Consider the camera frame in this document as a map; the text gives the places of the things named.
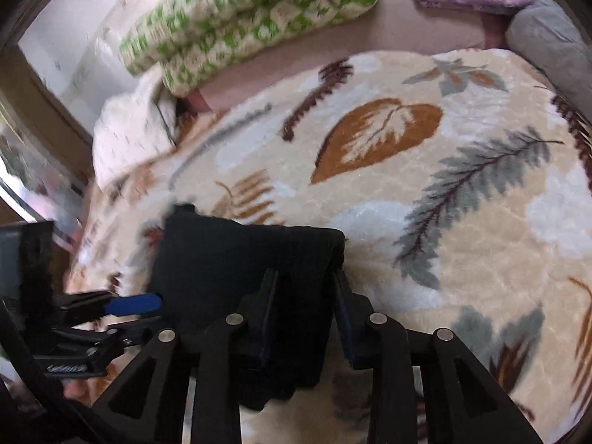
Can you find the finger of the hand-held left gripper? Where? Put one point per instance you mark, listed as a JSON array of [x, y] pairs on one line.
[[106, 340], [134, 304]]

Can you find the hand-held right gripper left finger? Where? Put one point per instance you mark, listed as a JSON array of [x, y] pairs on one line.
[[266, 328]]

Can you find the pink bedsheet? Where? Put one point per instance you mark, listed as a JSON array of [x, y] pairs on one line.
[[416, 27]]

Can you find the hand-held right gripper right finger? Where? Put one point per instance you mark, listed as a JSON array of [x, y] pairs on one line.
[[347, 333]]

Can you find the white twig print pillow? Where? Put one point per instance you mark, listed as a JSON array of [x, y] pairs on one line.
[[129, 138]]

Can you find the black pants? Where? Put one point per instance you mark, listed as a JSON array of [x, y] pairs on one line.
[[222, 263]]

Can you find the green checkered folded quilt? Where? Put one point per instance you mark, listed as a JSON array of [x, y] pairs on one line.
[[254, 23]]

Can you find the grey quilted cover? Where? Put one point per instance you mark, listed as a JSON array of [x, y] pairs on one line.
[[550, 41]]

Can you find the brown wooden door frame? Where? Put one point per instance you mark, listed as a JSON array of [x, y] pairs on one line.
[[46, 92]]

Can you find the leaf print fleece blanket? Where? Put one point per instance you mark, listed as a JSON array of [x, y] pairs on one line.
[[462, 263]]

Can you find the patterned glass door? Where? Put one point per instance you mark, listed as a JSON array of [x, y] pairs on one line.
[[27, 171]]

